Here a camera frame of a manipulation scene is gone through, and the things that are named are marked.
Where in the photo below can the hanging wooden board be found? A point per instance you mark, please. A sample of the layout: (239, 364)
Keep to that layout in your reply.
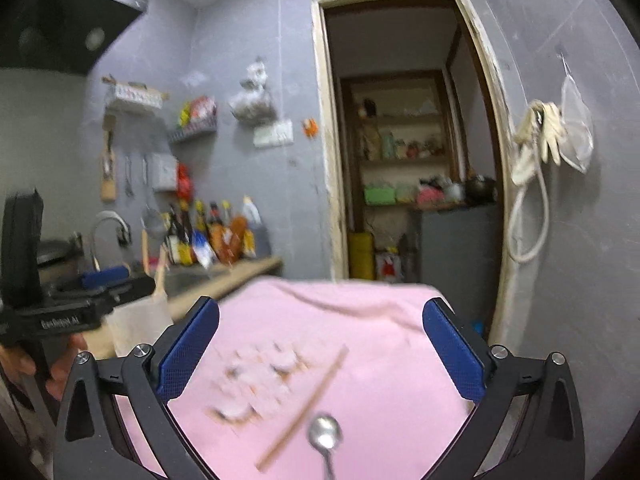
(108, 180)

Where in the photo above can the green box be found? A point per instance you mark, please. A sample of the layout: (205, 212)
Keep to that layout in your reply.
(379, 195)

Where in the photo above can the white wall socket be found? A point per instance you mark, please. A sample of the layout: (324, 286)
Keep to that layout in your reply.
(273, 133)

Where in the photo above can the clear yellow cap bottle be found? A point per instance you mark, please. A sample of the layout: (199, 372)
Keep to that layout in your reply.
(226, 215)

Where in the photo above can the large oil jug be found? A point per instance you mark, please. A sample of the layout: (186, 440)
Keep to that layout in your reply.
(255, 235)

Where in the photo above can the person's left hand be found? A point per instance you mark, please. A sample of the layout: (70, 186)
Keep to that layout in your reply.
(62, 365)

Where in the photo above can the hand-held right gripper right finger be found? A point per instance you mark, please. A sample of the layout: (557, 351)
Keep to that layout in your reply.
(452, 350)

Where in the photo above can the wooden shelf unit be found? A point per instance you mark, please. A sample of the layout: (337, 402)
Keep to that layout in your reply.
(400, 160)

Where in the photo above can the hanging clear plastic bag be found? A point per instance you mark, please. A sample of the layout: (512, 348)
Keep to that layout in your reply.
(252, 102)

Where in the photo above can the blue white packet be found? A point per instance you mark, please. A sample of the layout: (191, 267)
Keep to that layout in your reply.
(204, 252)

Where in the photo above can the steel sink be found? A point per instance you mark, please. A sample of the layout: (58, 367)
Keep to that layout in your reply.
(190, 280)

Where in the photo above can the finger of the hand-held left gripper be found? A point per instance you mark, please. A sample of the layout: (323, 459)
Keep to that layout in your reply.
(132, 292)
(105, 276)

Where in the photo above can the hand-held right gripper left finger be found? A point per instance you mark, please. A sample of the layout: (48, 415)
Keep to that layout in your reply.
(187, 345)

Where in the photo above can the hanging metal opener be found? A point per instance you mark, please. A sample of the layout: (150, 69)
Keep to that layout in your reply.
(128, 175)

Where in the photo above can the hanging peeler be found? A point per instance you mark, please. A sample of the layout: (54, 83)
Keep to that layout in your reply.
(144, 170)

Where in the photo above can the black wok with lid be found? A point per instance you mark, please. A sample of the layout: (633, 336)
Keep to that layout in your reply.
(55, 252)

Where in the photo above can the metal spoon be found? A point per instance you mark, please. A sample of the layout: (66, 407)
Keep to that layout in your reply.
(325, 432)

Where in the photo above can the white wall rack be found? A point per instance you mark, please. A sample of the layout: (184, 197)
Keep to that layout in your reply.
(134, 95)

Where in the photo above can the red white bag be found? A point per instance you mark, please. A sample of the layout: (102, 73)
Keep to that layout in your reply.
(387, 266)

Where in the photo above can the cream rubber gloves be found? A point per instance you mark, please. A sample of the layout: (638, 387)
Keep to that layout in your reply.
(547, 130)

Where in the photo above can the crumpled pink rag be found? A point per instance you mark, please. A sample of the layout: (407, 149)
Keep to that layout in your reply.
(430, 197)

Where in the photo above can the grey wall shelf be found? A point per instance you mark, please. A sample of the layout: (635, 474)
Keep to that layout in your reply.
(192, 132)

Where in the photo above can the metal faucet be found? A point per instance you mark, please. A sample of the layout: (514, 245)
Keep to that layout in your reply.
(102, 220)

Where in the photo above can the metal pot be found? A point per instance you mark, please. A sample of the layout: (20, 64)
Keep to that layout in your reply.
(481, 189)

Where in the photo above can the pink cloth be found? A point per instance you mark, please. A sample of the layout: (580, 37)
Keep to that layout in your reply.
(375, 360)

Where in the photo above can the orange wall hook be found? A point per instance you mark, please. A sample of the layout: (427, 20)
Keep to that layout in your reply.
(310, 127)

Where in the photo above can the red label sauce bottle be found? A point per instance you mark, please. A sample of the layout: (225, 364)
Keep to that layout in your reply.
(215, 230)

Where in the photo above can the yellow container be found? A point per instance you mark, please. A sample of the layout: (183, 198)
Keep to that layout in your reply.
(361, 255)

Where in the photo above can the door frame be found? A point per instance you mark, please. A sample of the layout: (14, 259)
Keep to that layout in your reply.
(330, 160)

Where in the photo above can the grey cabinet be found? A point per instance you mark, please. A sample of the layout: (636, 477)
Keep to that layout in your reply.
(457, 260)

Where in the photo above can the white utensil holder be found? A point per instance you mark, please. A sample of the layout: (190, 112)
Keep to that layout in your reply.
(140, 327)

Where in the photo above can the dark sauce bottle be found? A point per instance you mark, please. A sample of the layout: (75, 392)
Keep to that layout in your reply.
(173, 242)

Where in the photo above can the orange seasoning bag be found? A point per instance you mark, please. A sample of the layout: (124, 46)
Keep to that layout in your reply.
(234, 240)

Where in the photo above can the metal strainer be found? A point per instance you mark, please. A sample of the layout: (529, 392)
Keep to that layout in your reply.
(152, 220)

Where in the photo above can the black range hood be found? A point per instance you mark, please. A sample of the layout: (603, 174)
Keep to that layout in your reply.
(55, 25)

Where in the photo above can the snack packets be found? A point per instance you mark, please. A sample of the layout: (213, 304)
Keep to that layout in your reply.
(200, 110)

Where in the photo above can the white wall box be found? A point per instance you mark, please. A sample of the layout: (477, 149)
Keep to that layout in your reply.
(165, 172)

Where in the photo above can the red plastic bag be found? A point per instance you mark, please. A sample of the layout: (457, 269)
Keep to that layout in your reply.
(184, 182)

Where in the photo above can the yellow label sauce bottle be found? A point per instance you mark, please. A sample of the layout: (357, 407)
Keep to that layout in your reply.
(186, 240)

